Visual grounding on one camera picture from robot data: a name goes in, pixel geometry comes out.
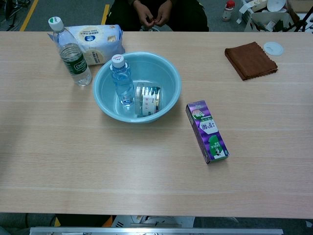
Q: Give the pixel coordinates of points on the white open box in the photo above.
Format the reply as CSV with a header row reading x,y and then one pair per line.
x,y
262,18

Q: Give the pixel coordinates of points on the seated person in dark clothes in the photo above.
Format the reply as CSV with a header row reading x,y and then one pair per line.
x,y
185,14

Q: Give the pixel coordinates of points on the chrome stool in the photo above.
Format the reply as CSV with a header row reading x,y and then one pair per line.
x,y
149,29

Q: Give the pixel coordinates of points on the red-capped white bottle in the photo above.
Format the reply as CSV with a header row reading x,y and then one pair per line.
x,y
228,12

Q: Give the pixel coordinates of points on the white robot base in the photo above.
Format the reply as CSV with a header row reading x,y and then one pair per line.
x,y
151,220

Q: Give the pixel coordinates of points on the brown folded cloth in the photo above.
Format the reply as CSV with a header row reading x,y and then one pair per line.
x,y
249,61

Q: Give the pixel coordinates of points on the clear jar of binder clips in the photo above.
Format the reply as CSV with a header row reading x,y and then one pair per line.
x,y
146,100

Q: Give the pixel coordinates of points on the green-label water bottle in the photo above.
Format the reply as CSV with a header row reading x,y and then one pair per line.
x,y
73,61

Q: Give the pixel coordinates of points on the light blue plastic basin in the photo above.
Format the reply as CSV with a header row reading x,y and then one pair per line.
x,y
156,71

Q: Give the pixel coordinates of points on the white round desk grommet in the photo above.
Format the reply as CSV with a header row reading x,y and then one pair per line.
x,y
274,49

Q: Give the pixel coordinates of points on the small white-capped water bottle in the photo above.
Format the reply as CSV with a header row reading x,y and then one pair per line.
x,y
122,83

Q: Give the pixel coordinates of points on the black tripod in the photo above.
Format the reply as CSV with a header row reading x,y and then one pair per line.
x,y
302,22

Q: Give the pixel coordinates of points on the aluminium rail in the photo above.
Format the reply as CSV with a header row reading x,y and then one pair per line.
x,y
156,232

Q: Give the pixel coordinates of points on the blue white tissue pack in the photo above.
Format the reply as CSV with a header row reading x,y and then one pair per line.
x,y
102,39

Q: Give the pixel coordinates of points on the white round bowl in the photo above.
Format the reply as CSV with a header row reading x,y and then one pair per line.
x,y
276,5

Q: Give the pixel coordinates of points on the purple toothpaste box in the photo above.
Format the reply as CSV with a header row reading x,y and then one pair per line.
x,y
207,132

